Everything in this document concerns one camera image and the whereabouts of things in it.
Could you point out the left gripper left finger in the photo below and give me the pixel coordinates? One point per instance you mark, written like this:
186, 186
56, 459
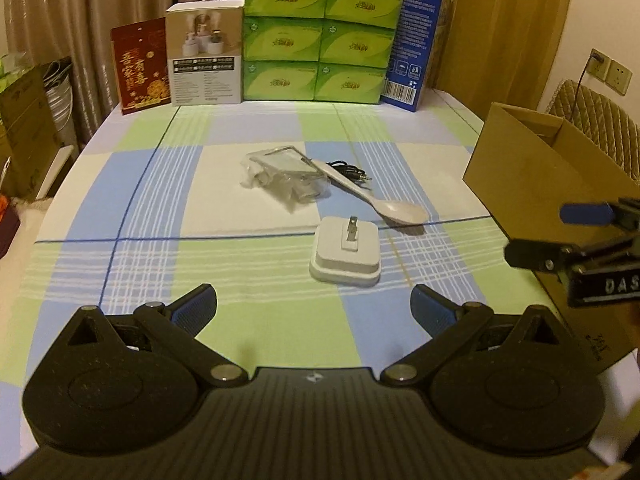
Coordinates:
174, 327

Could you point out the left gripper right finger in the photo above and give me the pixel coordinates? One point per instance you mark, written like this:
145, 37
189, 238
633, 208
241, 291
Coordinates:
451, 326

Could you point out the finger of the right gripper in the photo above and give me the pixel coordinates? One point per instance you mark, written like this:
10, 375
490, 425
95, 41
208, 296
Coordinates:
624, 214
619, 255

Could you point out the white power adapter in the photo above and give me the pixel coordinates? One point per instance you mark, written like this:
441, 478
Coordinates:
346, 251

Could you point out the clear bag with parts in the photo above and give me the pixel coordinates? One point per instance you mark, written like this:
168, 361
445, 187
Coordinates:
287, 175

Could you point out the quilted chair cover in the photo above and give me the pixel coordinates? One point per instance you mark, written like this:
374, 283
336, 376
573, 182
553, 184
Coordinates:
602, 121

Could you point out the brown cardboard box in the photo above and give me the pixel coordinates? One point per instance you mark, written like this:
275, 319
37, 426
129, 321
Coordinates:
525, 166

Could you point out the red greeting card box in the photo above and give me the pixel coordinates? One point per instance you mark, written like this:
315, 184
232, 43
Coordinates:
140, 59

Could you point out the blue milk carton box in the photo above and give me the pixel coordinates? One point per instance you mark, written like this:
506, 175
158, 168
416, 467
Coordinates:
416, 55

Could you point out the white product box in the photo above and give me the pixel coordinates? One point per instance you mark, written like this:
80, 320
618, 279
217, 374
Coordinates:
204, 52

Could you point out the green tissue pack stack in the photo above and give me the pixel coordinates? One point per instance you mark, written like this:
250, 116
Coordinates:
317, 50

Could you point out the wall socket pair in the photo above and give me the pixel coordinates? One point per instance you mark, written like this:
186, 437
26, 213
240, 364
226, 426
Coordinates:
616, 76

